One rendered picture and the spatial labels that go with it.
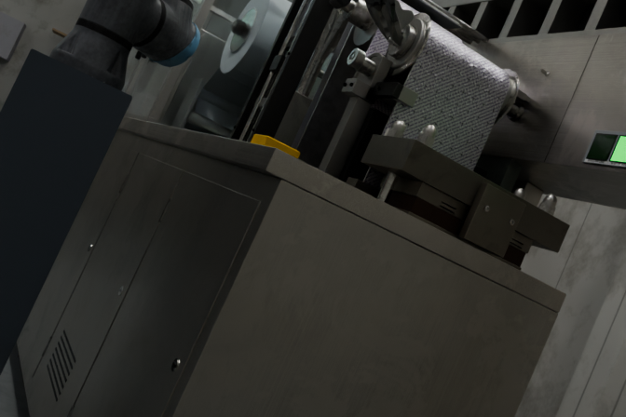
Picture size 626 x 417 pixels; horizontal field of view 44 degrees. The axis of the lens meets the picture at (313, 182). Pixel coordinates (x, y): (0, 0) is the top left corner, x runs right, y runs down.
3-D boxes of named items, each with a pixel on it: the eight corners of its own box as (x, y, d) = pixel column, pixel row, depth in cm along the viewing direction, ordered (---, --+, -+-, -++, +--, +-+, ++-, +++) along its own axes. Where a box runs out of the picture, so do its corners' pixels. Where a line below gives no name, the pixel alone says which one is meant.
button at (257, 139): (248, 145, 138) (253, 132, 138) (280, 161, 141) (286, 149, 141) (262, 148, 132) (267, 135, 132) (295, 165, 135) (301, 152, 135)
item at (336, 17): (236, 166, 234) (313, -2, 238) (274, 184, 240) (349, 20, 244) (251, 170, 221) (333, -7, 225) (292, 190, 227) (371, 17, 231)
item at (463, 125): (376, 145, 156) (414, 63, 157) (462, 192, 166) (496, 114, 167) (377, 145, 156) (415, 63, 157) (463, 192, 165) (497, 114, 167)
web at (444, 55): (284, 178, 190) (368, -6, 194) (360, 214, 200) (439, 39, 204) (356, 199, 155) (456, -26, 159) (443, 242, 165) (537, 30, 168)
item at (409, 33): (408, 17, 163) (412, 36, 157) (415, 21, 163) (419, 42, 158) (386, 41, 167) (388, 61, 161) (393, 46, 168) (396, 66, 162)
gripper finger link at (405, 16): (425, 34, 158) (409, -8, 156) (401, 46, 156) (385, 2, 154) (416, 36, 161) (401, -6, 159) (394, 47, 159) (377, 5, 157)
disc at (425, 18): (374, 75, 169) (402, 15, 170) (376, 76, 169) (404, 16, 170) (410, 74, 156) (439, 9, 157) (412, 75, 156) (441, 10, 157)
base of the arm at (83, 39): (45, 55, 144) (68, 7, 145) (49, 63, 159) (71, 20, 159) (120, 91, 148) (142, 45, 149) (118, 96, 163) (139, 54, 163)
